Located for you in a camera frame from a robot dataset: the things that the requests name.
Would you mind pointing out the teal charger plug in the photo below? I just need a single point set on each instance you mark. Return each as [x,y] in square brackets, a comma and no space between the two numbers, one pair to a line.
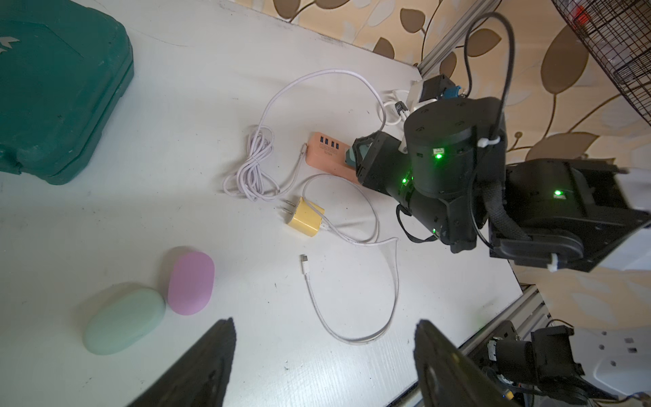
[353,156]

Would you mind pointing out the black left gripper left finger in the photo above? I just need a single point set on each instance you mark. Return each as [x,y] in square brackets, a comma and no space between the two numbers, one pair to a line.
[201,376]

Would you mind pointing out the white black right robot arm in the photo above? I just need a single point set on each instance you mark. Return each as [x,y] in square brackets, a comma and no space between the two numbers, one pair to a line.
[450,173]

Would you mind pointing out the green plastic tool case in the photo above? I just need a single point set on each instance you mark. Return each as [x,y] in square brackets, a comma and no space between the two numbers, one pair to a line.
[64,68]

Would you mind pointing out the pink power strip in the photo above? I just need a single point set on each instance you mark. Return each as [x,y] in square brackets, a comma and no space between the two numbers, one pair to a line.
[329,155]

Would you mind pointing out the black wire basket right wall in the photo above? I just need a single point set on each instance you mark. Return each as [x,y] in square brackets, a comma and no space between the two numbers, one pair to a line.
[618,38]

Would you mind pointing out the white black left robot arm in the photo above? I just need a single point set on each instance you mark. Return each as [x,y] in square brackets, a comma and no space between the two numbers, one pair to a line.
[564,363]

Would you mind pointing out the mint green earbud case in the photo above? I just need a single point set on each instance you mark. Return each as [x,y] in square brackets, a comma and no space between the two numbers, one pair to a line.
[124,322]

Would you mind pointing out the white charging cable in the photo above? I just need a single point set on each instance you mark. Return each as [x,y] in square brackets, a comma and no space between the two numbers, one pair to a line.
[249,180]

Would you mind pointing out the pink earbud case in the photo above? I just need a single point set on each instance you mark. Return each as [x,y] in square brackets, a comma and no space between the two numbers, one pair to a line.
[191,283]

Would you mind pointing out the yellow charger plug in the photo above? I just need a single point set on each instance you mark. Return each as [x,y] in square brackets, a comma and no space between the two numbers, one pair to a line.
[305,217]

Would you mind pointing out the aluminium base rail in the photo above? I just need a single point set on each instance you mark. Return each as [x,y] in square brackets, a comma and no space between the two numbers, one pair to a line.
[526,314]

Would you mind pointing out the red object in basket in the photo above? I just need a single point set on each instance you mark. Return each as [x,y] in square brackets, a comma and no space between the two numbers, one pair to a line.
[579,16]

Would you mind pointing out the aluminium frame post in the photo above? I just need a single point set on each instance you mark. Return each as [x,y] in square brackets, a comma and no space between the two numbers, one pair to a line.
[447,28]

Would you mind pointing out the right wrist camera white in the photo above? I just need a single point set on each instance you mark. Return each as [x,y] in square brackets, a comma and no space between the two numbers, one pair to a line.
[431,90]

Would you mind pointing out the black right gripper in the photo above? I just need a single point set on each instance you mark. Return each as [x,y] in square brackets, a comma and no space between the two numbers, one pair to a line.
[380,166]

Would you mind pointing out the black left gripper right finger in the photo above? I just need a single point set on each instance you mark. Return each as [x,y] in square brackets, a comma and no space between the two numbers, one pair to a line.
[446,377]

